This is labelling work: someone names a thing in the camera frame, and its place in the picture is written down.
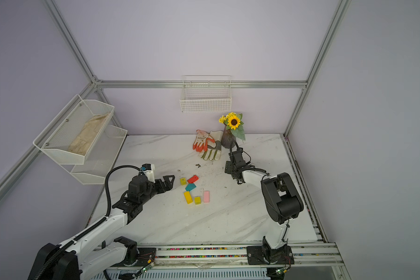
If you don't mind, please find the yellow sunflower bouquet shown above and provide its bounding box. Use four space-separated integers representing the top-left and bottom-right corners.
219 112 246 141

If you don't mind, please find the green white work glove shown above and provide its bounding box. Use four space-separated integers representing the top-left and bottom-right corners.
199 131 223 161

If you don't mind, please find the white two-tier mesh shelf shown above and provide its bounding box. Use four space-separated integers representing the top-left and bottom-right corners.
33 95 127 185

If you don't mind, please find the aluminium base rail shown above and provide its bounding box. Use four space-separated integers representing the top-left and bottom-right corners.
50 242 351 280

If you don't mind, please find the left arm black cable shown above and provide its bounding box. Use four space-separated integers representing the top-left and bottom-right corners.
34 165 142 280

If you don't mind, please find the yellow long block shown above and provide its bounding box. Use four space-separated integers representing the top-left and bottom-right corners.
184 191 193 204

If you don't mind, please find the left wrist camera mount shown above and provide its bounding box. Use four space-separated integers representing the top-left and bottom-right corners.
141 163 155 183

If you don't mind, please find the white wire wall basket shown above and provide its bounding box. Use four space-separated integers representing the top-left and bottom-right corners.
180 75 232 113

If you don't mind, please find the pink block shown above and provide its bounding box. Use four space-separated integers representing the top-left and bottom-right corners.
203 191 210 203

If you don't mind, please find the teal block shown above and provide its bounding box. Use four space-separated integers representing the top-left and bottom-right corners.
185 183 197 191

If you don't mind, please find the dark ribbed glass vase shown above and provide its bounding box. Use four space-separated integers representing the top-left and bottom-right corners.
221 127 236 149

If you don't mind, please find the beige cloth in shelf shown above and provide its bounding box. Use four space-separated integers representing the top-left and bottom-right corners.
68 113 109 156

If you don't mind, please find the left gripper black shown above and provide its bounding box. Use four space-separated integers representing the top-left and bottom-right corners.
140 174 174 205

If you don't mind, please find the orange white work glove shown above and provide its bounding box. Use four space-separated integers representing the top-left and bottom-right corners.
192 129 215 152

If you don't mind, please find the red block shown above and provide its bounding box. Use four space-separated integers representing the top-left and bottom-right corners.
187 175 199 184

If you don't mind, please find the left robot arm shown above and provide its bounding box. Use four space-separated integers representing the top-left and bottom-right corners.
29 175 175 280

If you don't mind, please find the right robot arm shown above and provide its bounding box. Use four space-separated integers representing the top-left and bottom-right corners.
225 147 305 268

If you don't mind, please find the aluminium cage frame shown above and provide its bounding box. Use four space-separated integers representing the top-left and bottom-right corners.
0 0 351 218

